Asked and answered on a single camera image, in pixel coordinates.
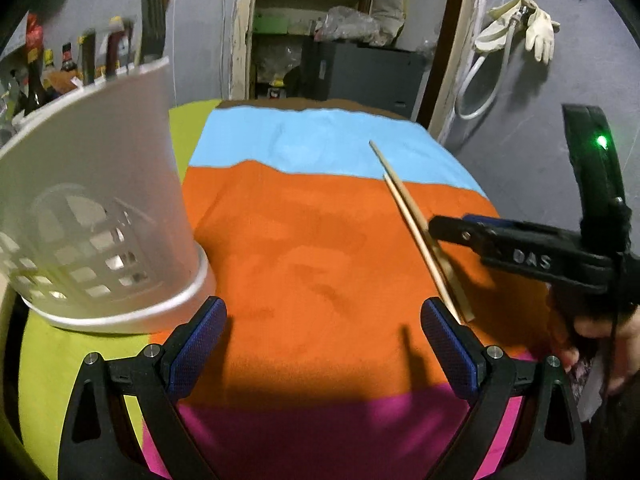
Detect wooden door frame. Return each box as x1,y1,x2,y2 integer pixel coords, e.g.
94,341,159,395
227,0,489,142

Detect dark utensil handle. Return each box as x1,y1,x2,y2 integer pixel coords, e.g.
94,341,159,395
139,0,167,64

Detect orange snack packet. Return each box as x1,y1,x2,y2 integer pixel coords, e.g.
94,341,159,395
47,67,84,97

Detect brown bottle yellow label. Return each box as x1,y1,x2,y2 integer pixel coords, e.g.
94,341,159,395
19,60,43,117

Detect person's right hand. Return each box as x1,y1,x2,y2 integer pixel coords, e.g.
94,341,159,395
547,304,640,392

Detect red plastic bag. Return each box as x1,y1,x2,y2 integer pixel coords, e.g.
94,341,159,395
23,12,42,64

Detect green box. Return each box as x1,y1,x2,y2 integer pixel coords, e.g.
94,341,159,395
252,12,284,37

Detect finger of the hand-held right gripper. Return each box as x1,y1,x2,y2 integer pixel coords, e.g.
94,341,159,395
428,214,502,257
462,213,507,227

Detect crumpled clear plastic bags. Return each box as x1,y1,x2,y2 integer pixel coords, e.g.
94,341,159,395
315,6,397,49

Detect grey cabinet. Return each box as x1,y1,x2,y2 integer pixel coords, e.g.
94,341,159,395
300,40,432,122

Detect wooden shelf unit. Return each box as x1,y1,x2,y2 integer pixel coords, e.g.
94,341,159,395
252,0,382,102

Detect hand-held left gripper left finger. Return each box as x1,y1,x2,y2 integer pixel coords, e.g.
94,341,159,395
57,296,229,480

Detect cream rubber glove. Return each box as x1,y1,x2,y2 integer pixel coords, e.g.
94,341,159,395
472,1,527,54
522,2,562,64

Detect wooden chopstick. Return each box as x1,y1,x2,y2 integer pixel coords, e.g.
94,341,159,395
383,174,477,323
369,140,465,322

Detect striped colourful cloth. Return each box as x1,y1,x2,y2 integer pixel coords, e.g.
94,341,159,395
17,99,551,480

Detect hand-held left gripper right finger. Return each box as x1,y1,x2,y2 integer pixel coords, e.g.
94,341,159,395
420,297,586,480

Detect white plastic utensil holder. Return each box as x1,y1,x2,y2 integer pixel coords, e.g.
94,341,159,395
0,57,217,335

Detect white hose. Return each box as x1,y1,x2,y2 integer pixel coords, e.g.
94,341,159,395
457,10,527,122

